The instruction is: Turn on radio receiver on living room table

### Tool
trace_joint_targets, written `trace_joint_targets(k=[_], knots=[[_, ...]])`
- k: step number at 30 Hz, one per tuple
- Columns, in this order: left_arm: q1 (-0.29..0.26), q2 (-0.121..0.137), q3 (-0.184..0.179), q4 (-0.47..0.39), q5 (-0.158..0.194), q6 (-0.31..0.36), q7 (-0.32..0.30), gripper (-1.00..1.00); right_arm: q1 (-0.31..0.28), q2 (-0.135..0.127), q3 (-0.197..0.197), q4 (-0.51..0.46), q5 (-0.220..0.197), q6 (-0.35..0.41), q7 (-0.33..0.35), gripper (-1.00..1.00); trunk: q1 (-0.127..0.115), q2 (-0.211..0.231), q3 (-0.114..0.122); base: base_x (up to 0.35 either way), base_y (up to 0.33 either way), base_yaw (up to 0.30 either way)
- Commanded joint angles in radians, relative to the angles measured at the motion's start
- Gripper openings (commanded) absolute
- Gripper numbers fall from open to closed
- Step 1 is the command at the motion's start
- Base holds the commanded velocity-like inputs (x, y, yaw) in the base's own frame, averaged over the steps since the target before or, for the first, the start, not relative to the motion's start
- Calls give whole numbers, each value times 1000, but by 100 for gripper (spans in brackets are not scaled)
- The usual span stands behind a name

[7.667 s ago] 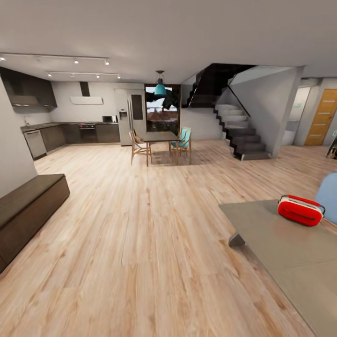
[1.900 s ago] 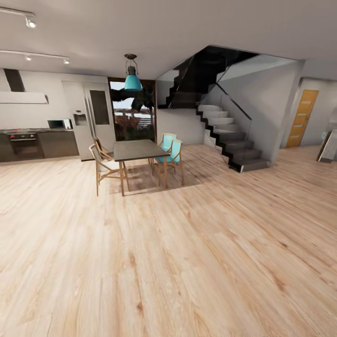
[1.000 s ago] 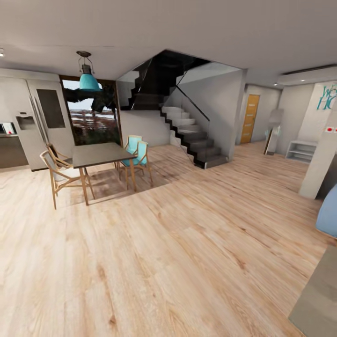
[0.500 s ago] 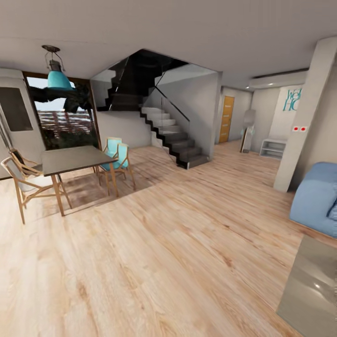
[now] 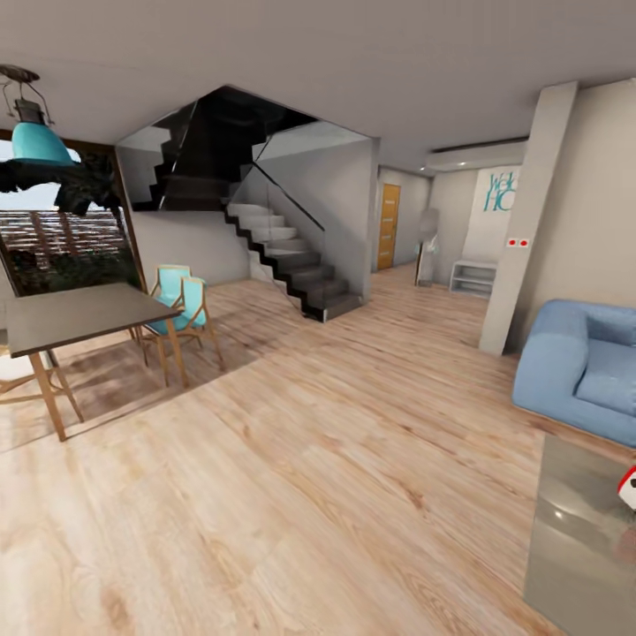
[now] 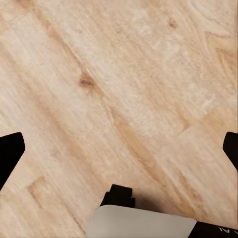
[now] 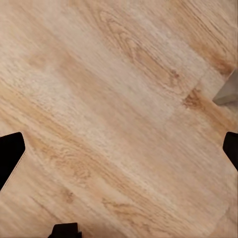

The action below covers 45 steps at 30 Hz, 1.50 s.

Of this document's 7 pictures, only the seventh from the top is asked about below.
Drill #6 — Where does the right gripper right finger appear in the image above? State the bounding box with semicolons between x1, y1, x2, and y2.
223;132;238;171

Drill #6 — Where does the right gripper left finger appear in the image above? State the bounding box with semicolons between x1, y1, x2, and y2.
0;132;25;190

